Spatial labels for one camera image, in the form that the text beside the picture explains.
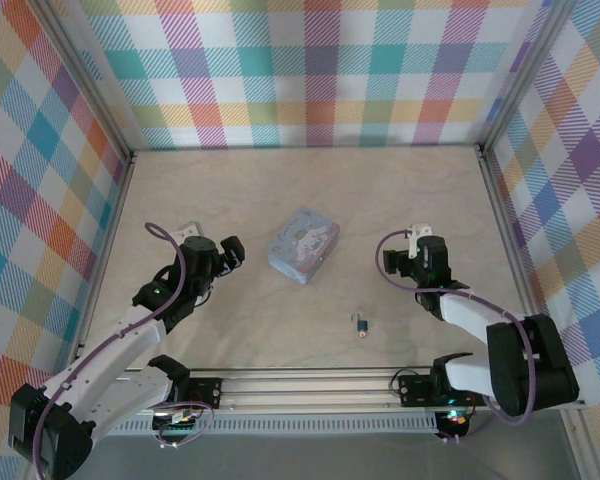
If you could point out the blue cartoon tin box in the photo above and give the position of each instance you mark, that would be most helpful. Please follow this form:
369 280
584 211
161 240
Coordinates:
300 245

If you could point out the small blue padlock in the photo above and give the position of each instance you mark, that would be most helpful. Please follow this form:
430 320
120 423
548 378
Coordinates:
361 327

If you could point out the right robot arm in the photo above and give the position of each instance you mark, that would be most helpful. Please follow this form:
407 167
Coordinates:
530 365

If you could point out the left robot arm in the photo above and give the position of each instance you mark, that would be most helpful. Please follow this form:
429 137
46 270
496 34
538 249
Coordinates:
110 350

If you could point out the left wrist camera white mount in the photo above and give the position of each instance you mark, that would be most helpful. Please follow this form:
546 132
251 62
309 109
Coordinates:
189 230

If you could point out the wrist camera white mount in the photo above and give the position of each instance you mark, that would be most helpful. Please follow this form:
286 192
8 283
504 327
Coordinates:
189 230
420 231

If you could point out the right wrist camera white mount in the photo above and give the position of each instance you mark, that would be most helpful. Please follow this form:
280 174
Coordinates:
420 231

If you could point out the aluminium side rail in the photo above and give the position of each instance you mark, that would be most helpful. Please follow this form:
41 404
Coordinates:
112 225
500 210

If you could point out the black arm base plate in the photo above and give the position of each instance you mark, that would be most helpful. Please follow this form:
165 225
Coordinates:
210 392
415 390

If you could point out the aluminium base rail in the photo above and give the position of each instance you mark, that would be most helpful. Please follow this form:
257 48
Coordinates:
305 390

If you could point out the aluminium frame post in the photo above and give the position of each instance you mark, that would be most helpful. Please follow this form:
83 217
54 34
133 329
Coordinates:
85 75
525 70

